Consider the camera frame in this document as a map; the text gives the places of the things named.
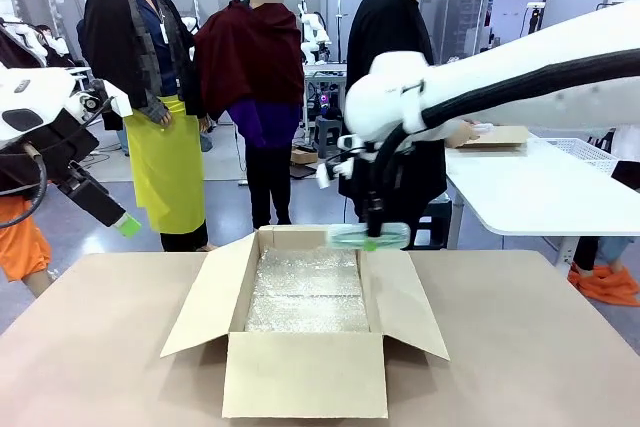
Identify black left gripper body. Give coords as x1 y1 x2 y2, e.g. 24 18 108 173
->
55 160 126 228

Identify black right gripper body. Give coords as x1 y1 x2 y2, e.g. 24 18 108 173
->
355 156 389 201

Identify green glasses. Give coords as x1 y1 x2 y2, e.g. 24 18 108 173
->
327 224 412 252

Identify person right hand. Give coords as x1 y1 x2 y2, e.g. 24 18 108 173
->
445 119 480 148

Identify black plastic stool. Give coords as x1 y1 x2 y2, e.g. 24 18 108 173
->
409 195 454 251

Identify grey stool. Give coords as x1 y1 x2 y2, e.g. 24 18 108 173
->
313 115 347 159

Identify small cardboard box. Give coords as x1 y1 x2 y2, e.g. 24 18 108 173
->
290 145 320 166

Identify bubble wrap sheet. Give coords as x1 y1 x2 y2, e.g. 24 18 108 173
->
243 248 371 333

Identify flat cardboard box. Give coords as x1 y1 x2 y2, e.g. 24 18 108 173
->
453 125 530 150

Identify white table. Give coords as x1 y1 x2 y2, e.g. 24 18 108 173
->
443 134 640 268

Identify person in black t-shirt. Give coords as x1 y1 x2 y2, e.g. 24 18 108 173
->
344 0 481 251

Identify mannequin in black jacket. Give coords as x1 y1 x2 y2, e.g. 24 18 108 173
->
82 0 212 253

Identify mannequin in maroon shawl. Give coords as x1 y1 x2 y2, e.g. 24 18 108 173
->
193 0 306 229

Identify person in dark trousers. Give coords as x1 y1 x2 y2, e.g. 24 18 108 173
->
573 234 634 273

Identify white plastic basket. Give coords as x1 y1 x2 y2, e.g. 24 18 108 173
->
542 136 627 177

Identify black tripod stand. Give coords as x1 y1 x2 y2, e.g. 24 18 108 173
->
526 1 547 34

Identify orange cloth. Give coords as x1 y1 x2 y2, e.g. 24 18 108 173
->
567 262 640 307

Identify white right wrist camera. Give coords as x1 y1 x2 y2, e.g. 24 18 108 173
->
316 134 374 191

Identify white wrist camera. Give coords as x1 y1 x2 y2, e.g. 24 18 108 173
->
316 134 374 191
69 79 134 122

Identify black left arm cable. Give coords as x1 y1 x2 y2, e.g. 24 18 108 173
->
0 144 49 229

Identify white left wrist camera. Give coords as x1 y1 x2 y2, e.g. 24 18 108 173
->
69 79 134 122

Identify black right arm cable sleeve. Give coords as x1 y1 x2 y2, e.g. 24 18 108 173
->
368 46 640 198

